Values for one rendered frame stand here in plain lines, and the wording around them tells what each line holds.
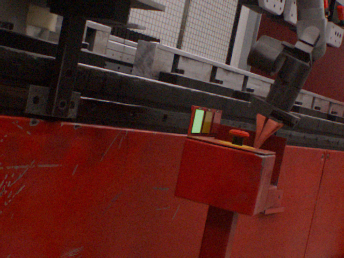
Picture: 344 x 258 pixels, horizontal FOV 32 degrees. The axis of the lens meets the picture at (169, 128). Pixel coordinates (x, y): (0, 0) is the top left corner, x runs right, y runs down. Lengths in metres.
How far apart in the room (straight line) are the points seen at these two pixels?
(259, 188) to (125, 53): 0.79
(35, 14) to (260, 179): 0.52
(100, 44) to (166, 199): 0.39
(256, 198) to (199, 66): 0.62
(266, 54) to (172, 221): 0.48
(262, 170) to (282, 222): 0.98
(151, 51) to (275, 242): 0.88
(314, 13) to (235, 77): 0.61
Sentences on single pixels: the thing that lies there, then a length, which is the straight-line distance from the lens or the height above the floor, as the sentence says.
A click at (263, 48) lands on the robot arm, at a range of 1.27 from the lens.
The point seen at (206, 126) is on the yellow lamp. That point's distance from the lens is 1.25.
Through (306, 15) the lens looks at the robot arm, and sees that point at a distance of 1.29.
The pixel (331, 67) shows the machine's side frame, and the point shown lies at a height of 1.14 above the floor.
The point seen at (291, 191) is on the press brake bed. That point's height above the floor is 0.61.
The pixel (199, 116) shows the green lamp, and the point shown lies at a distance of 1.19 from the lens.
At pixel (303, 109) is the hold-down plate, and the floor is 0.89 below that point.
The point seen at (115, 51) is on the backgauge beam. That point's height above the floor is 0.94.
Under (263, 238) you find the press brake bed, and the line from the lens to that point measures 1.98.
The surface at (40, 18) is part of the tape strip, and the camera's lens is 1.19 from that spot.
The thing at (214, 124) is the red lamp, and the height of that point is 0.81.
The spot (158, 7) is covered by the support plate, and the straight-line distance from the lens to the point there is 1.05.
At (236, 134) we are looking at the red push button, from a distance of 1.17.
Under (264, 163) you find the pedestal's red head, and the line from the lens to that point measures 1.13.
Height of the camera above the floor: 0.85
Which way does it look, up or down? 3 degrees down
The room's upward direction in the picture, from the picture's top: 11 degrees clockwise
